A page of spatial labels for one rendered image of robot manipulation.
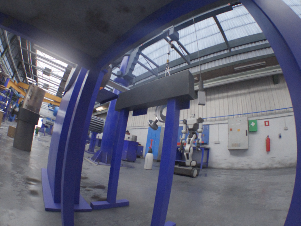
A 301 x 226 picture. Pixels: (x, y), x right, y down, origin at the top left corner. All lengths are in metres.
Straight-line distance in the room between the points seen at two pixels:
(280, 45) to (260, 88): 5.85
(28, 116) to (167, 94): 2.13
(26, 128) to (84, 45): 1.97
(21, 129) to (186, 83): 2.33
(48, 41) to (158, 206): 0.87
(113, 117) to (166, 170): 2.56
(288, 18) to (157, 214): 0.72
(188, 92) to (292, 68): 0.51
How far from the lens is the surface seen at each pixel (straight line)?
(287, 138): 5.57
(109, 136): 2.98
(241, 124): 5.15
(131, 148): 4.59
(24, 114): 2.36
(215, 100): 6.09
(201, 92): 1.19
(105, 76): 1.18
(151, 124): 2.00
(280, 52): 0.19
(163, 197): 0.61
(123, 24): 0.47
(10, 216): 0.78
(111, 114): 3.06
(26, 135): 2.40
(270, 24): 0.19
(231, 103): 5.83
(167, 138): 0.60
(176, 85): 0.65
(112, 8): 0.45
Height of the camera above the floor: 0.46
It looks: 17 degrees up
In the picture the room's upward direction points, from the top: 8 degrees clockwise
